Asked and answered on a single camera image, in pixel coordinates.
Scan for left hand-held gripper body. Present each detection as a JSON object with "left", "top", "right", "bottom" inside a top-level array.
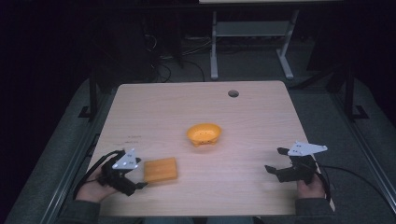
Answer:
[{"left": 98, "top": 147, "right": 142, "bottom": 197}]

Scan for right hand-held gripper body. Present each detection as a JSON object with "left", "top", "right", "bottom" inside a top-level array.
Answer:
[{"left": 276, "top": 140, "right": 329, "bottom": 186}]

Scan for orange rectangular sponge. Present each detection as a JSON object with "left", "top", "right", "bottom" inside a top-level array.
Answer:
[{"left": 143, "top": 157, "right": 178, "bottom": 184}]

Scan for person's right hand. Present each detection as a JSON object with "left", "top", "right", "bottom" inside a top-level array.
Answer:
[{"left": 295, "top": 172, "right": 326, "bottom": 200}]

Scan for person's left hand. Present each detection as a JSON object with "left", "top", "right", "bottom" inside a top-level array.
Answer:
[{"left": 75, "top": 166, "right": 119, "bottom": 204}]

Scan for orange plastic bowl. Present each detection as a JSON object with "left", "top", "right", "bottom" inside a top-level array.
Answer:
[{"left": 186, "top": 122, "right": 223, "bottom": 147}]

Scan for black metal stand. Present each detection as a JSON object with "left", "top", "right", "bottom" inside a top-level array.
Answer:
[
  {"left": 78, "top": 66, "right": 104, "bottom": 122},
  {"left": 344, "top": 64, "right": 371, "bottom": 122}
]

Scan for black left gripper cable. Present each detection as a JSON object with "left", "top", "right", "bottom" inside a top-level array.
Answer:
[{"left": 72, "top": 149, "right": 126, "bottom": 201}]

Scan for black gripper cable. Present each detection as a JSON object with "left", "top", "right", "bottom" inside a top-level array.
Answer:
[
  {"left": 314, "top": 163, "right": 394, "bottom": 216},
  {"left": 72, "top": 149, "right": 126, "bottom": 201}
]

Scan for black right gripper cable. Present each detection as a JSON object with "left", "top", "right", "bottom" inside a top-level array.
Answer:
[{"left": 314, "top": 163, "right": 394, "bottom": 216}]

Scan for grey metal table frame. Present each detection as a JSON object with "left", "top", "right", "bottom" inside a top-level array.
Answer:
[{"left": 209, "top": 8, "right": 301, "bottom": 81}]

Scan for black floor cables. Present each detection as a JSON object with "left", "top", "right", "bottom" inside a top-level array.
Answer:
[{"left": 141, "top": 18, "right": 216, "bottom": 84}]

